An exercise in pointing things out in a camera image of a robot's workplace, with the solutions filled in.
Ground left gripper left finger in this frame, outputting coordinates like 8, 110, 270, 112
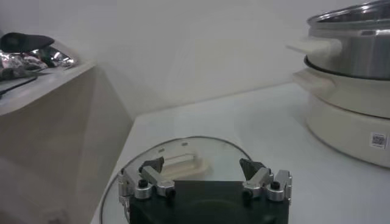
118, 156, 177, 214

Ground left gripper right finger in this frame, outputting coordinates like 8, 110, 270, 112
239, 158, 293, 203

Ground cream electric cooking pot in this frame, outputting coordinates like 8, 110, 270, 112
292, 68, 390, 169

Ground chrome and black headset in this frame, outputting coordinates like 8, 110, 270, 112
0, 32, 77, 82

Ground white side table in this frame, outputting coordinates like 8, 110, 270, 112
0, 59, 135, 224

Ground black usb cable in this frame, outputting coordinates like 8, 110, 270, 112
0, 75, 38, 96

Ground stainless steel steamer basket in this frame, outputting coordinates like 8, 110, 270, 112
286, 0, 390, 80

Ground round glass pot lid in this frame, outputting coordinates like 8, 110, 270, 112
99, 136, 254, 224

